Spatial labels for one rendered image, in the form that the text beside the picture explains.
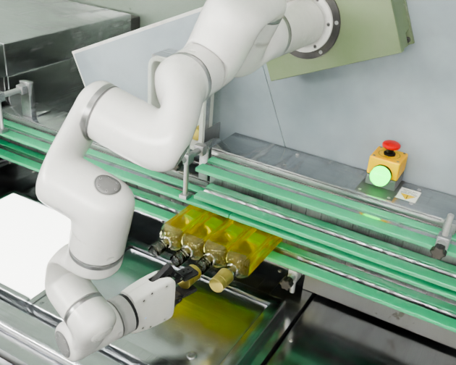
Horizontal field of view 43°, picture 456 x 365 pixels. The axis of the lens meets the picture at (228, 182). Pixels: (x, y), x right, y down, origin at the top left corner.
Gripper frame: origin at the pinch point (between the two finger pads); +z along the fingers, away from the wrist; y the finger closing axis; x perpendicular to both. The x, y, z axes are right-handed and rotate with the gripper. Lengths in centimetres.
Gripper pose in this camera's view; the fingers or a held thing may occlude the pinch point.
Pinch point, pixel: (186, 281)
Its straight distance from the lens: 121.5
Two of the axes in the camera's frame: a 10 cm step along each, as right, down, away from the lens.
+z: 7.1, -2.8, 6.5
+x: -7.0, -4.0, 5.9
